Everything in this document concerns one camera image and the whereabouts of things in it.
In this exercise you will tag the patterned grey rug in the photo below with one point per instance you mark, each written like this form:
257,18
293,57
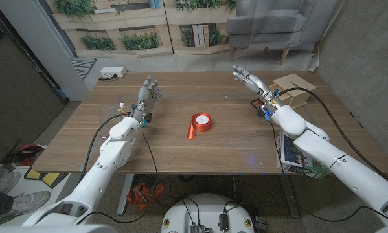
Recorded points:
83,68

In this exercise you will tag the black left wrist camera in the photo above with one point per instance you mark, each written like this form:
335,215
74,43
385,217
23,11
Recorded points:
148,117

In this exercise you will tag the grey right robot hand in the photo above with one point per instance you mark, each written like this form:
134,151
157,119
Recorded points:
256,84

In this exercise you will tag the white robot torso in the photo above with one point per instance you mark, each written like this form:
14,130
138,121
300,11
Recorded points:
206,207

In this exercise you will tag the grey metal heatsink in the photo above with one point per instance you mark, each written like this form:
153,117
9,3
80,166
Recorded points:
198,229

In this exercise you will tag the orange tool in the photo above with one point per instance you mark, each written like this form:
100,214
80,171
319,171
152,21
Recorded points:
142,194

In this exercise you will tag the red ribbon spool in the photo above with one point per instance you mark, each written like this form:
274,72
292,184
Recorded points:
206,124

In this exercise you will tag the white table leg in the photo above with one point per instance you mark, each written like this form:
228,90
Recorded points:
125,194

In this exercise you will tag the black power adapter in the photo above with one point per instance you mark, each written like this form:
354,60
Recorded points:
223,221

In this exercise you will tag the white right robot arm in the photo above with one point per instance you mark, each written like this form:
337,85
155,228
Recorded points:
342,171

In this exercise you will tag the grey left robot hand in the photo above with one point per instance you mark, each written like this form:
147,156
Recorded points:
144,97

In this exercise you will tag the red round floor object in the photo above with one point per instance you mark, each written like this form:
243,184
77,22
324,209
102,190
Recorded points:
31,153

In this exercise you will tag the white sneaker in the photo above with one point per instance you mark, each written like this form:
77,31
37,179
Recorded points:
25,202

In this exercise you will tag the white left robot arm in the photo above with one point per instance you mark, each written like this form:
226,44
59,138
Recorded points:
96,174

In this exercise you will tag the white power strip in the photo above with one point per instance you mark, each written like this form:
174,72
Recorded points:
112,72

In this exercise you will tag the printed backdrop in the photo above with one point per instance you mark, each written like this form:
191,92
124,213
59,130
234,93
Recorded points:
193,61

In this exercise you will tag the grey table leg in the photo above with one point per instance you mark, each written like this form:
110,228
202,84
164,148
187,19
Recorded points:
289,194

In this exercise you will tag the wooden box with slot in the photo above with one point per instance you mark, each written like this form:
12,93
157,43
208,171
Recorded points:
297,84

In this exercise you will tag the clear plastic sheet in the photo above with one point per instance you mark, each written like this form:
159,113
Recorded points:
107,113

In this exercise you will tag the printed puzzle box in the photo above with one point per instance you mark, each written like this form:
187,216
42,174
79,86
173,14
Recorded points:
294,158

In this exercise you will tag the yellow and black flat item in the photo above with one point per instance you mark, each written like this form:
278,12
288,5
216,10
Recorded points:
49,178

